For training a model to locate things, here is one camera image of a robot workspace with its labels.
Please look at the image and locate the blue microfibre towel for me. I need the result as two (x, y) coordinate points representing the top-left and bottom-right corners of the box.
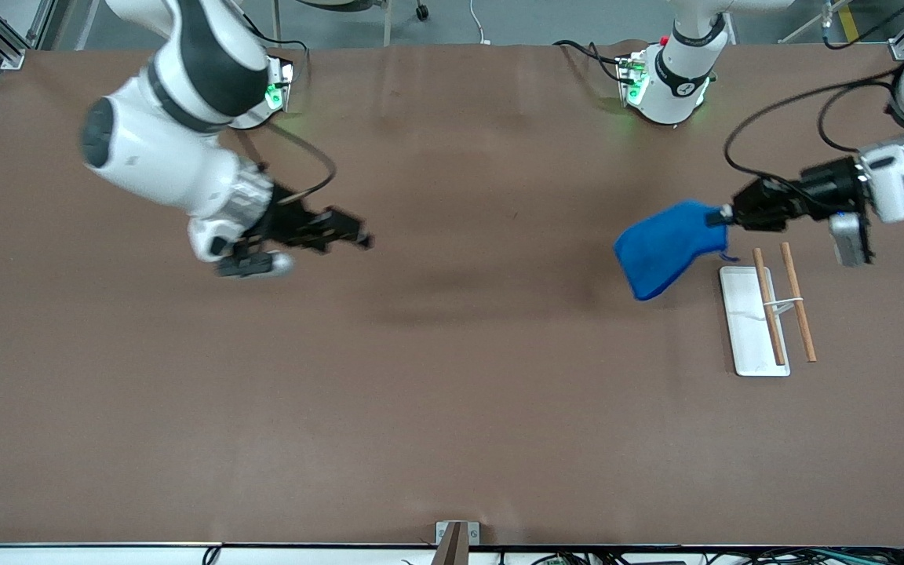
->
(614, 200), (740, 302)

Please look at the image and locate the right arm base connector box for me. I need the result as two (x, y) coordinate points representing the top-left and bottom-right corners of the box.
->
(264, 58), (297, 113)

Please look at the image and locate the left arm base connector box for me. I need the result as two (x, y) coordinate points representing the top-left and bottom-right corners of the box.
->
(616, 53), (649, 108)

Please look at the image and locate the wooden rack rod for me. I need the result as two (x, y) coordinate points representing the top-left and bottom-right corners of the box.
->
(780, 242), (818, 363)
(753, 247), (787, 367)

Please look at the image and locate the white rack base tray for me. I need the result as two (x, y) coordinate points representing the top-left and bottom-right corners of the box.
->
(719, 265), (792, 377)

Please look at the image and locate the black office chair base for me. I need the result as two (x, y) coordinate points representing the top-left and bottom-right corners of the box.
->
(295, 0), (432, 23)

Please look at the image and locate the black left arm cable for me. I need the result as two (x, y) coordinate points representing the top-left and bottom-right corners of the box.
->
(723, 67), (904, 213)

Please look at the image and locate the black right base cable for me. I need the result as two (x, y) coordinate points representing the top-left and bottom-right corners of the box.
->
(252, 24), (311, 79)

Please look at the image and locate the black base cable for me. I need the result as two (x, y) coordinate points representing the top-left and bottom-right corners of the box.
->
(252, 24), (311, 79)
(552, 39), (627, 84)

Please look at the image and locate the black left base cable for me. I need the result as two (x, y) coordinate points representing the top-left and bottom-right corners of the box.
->
(552, 39), (627, 84)

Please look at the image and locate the thin white cable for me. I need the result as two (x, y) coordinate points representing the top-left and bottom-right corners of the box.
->
(468, 0), (494, 46)

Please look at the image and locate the silver metal mount bracket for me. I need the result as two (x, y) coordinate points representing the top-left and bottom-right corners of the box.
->
(436, 521), (481, 547)

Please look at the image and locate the brown camera mount post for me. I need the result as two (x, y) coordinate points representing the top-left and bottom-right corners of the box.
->
(431, 522), (469, 565)

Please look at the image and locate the black cable bundle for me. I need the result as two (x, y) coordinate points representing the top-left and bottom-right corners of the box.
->
(499, 547), (904, 565)

